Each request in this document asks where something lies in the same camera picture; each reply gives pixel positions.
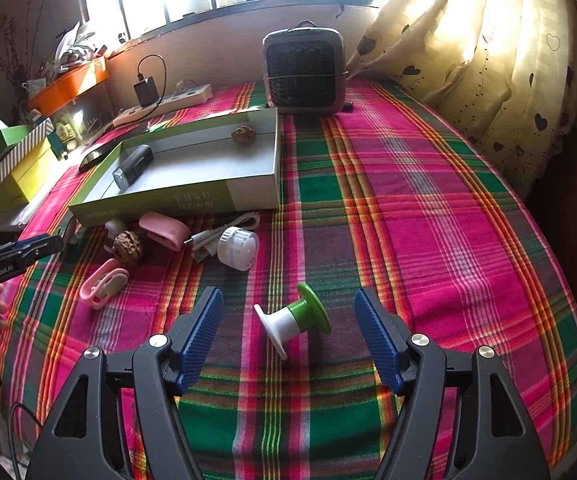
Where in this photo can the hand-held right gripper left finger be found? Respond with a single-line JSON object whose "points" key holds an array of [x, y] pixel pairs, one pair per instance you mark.
{"points": [[201, 330]]}

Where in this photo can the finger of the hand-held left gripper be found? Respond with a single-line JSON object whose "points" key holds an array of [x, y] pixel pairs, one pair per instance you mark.
{"points": [[43, 249], [11, 249]]}

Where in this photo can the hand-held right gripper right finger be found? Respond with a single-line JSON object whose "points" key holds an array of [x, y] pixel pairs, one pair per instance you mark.
{"points": [[378, 330]]}

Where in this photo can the pink folding clip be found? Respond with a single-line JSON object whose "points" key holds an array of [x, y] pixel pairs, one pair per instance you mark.
{"points": [[103, 285]]}

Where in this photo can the brown walnut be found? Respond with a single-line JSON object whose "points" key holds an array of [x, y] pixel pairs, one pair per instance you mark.
{"points": [[242, 135], [128, 246]]}

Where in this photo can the green and white spool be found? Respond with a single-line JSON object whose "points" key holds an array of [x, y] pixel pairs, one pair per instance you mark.
{"points": [[293, 317]]}

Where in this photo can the pink oval case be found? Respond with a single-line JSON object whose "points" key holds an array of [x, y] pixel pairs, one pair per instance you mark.
{"points": [[166, 230]]}

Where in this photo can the green cardboard box tray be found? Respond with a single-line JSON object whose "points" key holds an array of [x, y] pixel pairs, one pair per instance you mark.
{"points": [[208, 170]]}

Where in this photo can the white plastic bag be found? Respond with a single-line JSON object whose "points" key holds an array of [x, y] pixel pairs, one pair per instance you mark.
{"points": [[8, 217]]}

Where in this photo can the yellow box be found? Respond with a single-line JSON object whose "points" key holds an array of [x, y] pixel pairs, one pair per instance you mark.
{"points": [[28, 180]]}

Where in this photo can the black smartphone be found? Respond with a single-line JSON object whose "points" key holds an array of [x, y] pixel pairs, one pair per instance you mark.
{"points": [[96, 157]]}

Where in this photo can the green box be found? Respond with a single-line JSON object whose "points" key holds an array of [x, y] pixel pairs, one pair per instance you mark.
{"points": [[13, 135]]}

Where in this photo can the black rectangular device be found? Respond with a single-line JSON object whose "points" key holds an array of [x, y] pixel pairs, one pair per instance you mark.
{"points": [[133, 165]]}

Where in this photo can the plaid blanket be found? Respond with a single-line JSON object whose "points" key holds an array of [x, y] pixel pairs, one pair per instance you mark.
{"points": [[418, 210]]}

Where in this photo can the glass tank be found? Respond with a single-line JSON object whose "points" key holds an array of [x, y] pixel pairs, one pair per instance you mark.
{"points": [[93, 115]]}

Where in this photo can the orange tray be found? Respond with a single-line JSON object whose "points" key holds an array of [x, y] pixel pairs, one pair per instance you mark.
{"points": [[68, 87]]}

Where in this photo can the black charger plug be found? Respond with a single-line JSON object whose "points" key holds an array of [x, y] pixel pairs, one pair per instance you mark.
{"points": [[146, 91]]}

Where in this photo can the pile of papers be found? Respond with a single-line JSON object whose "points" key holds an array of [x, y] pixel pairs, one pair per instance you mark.
{"points": [[71, 45]]}

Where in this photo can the white power strip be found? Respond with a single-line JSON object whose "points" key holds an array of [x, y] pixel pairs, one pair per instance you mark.
{"points": [[188, 96]]}

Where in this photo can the dried branches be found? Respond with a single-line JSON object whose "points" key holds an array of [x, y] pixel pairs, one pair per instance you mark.
{"points": [[13, 35]]}

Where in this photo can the white plug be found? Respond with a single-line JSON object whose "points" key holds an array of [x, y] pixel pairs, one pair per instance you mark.
{"points": [[183, 85]]}

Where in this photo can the grey portable heater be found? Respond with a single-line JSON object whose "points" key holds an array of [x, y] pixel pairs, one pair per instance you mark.
{"points": [[303, 70]]}

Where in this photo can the cream heart print curtain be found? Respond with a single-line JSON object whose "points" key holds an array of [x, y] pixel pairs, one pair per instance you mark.
{"points": [[468, 60]]}

